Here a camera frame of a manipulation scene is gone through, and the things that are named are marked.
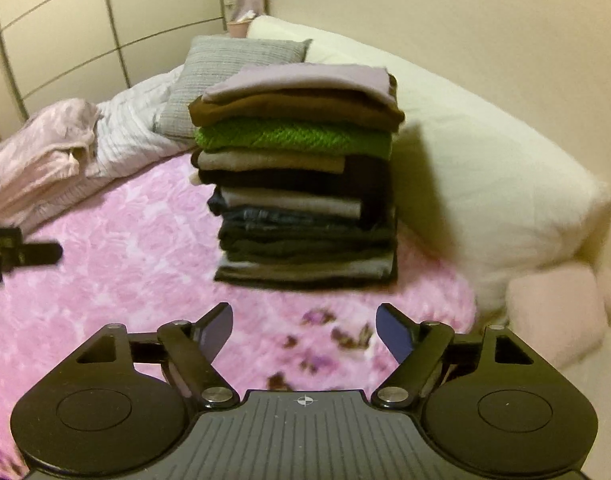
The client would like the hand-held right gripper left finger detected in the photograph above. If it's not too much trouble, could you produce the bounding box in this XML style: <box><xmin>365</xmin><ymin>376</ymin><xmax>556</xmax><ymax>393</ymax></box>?
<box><xmin>76</xmin><ymin>302</ymin><xmax>239</xmax><ymax>408</ymax></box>

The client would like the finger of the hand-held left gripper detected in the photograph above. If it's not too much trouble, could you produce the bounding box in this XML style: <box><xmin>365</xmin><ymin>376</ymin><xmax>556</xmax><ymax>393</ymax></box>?
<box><xmin>0</xmin><ymin>226</ymin><xmax>63</xmax><ymax>287</ymax></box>

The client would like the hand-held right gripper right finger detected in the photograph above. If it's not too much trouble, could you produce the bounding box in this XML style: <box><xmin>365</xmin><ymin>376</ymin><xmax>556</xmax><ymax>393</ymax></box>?
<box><xmin>370</xmin><ymin>302</ymin><xmax>536</xmax><ymax>408</ymax></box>

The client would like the lilac garment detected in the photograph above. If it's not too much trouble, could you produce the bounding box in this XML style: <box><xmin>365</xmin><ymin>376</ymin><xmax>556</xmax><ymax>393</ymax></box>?
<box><xmin>203</xmin><ymin>62</ymin><xmax>397</xmax><ymax>109</ymax></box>

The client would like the stack of folded clothes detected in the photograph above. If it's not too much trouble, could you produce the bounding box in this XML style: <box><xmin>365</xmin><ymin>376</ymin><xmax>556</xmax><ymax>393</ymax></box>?
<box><xmin>188</xmin><ymin>87</ymin><xmax>406</xmax><ymax>291</ymax></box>

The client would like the pink rose blanket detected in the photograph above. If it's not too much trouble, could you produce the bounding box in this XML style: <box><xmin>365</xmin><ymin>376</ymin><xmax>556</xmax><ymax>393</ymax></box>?
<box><xmin>0</xmin><ymin>152</ymin><xmax>479</xmax><ymax>476</ymax></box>

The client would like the satin quilt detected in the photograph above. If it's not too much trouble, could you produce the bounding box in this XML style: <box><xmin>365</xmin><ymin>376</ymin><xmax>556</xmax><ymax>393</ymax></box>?
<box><xmin>0</xmin><ymin>99</ymin><xmax>104</xmax><ymax>235</ymax></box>

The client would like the striped white duvet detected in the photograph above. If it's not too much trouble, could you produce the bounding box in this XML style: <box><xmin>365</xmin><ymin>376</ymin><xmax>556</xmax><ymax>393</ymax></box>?
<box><xmin>88</xmin><ymin>65</ymin><xmax>202</xmax><ymax>179</ymax></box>

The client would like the small pink pillow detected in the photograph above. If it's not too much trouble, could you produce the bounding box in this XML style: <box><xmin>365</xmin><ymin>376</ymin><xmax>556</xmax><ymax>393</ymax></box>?
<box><xmin>505</xmin><ymin>264</ymin><xmax>611</xmax><ymax>368</ymax></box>

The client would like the large cream pillow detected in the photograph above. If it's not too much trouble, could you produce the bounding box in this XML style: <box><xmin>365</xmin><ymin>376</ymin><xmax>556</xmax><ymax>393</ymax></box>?
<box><xmin>246</xmin><ymin>15</ymin><xmax>611</xmax><ymax>311</ymax></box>

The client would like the cream sliding-door wardrobe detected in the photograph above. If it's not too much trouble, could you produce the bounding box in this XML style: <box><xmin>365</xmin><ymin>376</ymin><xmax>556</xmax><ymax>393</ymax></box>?
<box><xmin>0</xmin><ymin>0</ymin><xmax>232</xmax><ymax>147</ymax></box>

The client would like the grey pillow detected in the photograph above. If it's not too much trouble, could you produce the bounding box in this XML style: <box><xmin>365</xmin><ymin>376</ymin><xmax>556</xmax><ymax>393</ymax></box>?
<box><xmin>153</xmin><ymin>35</ymin><xmax>313</xmax><ymax>143</ymax></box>

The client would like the small pink basket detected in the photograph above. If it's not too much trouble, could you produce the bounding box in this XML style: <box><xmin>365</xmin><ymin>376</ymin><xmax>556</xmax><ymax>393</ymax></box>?
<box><xmin>226</xmin><ymin>12</ymin><xmax>259</xmax><ymax>39</ymax></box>

